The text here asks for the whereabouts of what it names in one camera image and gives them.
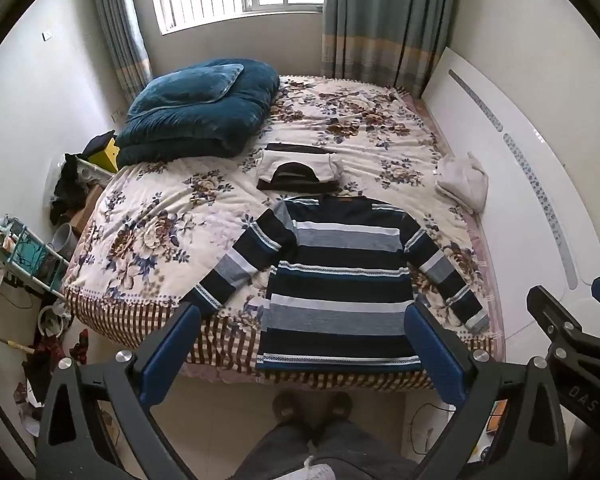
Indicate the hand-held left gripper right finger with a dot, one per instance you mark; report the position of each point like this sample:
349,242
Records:
432,350

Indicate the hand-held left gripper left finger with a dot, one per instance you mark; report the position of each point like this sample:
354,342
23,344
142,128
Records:
172,345

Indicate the striped navy grey sweater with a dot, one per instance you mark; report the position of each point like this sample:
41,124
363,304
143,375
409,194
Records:
330,285

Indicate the black clothes pile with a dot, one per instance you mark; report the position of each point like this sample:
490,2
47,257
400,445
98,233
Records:
67,190

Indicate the red cloth on floor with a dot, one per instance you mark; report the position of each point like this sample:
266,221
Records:
55,347

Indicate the white bowl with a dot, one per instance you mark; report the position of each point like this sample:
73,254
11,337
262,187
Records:
52,320

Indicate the floral fleece bed blanket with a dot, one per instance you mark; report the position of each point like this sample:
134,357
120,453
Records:
180,210

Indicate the white bed headboard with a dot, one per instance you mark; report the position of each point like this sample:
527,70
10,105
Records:
540,160

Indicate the grey bucket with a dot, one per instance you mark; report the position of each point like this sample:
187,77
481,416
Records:
62,240

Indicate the cardboard box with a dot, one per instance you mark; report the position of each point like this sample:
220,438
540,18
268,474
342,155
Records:
87,210

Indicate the crumpled white cloth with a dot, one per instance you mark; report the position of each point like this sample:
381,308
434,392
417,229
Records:
462,182

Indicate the golden stick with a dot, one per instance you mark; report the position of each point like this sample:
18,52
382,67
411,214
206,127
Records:
5,341

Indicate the yellow box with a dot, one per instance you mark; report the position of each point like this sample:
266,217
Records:
106,157

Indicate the folded blue quilt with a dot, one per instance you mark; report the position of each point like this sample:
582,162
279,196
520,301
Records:
205,125

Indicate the folded white brown garment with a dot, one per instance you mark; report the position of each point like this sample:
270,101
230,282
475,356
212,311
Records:
300,162

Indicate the blue velvet pillow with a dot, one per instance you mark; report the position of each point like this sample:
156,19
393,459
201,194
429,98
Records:
185,90

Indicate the narrow grey-green curtain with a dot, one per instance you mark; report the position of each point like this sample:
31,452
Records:
122,25

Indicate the wide grey-green curtain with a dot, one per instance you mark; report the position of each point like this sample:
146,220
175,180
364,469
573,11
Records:
380,25

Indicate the wall socket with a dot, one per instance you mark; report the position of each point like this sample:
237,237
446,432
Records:
117,115

